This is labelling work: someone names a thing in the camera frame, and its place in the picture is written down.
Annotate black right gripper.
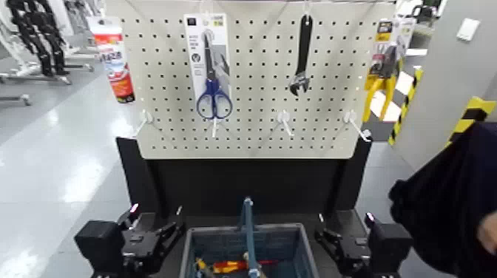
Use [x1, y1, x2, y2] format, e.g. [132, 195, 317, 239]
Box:
[314, 227, 371, 277]

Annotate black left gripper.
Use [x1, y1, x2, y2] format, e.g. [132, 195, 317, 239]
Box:
[121, 221, 186, 276]

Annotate grey blue plastic crate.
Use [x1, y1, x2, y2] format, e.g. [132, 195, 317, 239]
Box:
[178, 223, 320, 278]

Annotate blue crate handle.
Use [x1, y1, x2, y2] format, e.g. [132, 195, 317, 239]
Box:
[239, 197, 263, 278]

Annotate person bare hand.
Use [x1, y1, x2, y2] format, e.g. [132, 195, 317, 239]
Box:
[476, 210, 497, 256]

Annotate red and yellow screwdriver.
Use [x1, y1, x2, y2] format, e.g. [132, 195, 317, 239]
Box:
[212, 259, 279, 275]

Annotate black pegboard stand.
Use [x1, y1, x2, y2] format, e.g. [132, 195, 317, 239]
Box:
[115, 136, 373, 226]

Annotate person in dark clothing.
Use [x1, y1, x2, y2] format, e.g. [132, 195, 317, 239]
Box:
[388, 121, 497, 277]

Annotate yellow black hazard striped edge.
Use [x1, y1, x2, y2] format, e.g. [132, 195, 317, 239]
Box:
[388, 67, 425, 147]
[444, 96, 497, 149]

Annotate yellow pliers in retail pack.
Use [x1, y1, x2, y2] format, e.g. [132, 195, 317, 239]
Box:
[362, 17, 416, 123]

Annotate white perforated pegboard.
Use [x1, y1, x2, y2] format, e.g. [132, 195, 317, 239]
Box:
[104, 0, 397, 160]

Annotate red and white product pack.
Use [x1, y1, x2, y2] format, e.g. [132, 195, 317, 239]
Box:
[87, 16, 136, 104]

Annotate blue scissors on white card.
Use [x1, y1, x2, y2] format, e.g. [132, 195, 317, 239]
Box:
[183, 13, 234, 121]

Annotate black adjustable wrench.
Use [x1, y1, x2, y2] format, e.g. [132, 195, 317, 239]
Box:
[288, 14, 314, 97]

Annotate white metal stand base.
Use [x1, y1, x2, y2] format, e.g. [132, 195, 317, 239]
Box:
[0, 23, 95, 87]

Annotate black humanoid robot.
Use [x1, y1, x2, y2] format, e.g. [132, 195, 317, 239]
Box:
[5, 0, 71, 78]

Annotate white wall plate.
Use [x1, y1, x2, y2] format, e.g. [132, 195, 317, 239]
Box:
[456, 17, 481, 42]

